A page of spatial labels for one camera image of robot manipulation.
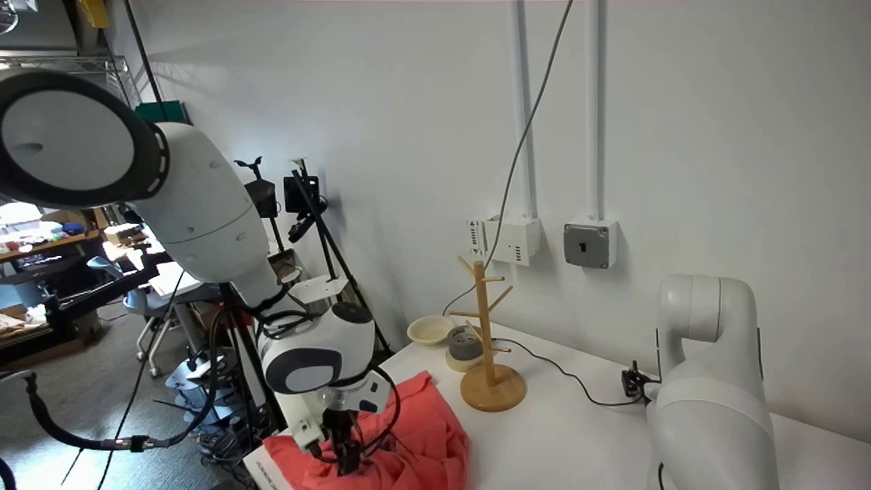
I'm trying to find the wooden workbench shelf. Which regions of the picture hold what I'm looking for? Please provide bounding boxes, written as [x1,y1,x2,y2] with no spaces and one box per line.
[0,211,109,350]

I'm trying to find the small black clamp camera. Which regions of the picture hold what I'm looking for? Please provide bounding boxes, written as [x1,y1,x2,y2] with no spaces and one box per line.
[234,156,281,220]

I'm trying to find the white wall socket box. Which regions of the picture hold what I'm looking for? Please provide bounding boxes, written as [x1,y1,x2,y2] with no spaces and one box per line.
[464,215,504,266]

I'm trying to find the cream shallow bowl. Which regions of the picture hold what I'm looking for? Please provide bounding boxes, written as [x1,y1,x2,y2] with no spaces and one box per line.
[403,312,458,349]

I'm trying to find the wooden mug tree stand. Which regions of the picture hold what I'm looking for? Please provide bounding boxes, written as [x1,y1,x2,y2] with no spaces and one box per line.
[455,255,528,413]

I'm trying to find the black camera on tripod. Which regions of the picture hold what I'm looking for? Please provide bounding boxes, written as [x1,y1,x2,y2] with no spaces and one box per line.
[281,158,395,358]

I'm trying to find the thick black hanging hose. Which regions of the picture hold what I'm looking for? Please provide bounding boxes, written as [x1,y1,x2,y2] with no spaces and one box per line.
[22,369,226,458]

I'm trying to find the coral orange sweatshirt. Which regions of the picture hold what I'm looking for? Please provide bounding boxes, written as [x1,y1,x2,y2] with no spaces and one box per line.
[260,369,474,490]

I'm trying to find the white wall conduit pipe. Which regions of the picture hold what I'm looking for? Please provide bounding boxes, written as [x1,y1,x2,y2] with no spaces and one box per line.
[513,0,538,220]
[587,0,609,226]

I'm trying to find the grey wall junction box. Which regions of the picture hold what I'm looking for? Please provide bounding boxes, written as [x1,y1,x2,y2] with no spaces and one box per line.
[560,218,620,271]

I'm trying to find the thin black table cable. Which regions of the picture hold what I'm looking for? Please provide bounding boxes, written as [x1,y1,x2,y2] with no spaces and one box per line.
[492,335,636,407]

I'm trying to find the white wall junction box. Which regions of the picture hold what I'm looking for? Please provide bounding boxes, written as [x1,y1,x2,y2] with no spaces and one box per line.
[492,215,543,269]

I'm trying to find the thin grey hanging cable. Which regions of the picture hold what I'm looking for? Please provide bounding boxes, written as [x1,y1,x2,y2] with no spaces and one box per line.
[441,0,579,319]

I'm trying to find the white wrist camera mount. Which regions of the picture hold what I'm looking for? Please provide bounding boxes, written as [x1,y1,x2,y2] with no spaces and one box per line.
[289,410,328,452]

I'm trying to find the grey office chair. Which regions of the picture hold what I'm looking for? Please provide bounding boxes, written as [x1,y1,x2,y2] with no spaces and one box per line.
[117,255,234,384]

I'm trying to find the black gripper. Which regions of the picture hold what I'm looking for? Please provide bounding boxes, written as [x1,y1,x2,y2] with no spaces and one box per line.
[316,405,371,478]

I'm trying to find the black arm base connector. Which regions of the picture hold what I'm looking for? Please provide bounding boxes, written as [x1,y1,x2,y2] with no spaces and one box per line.
[620,358,658,405]

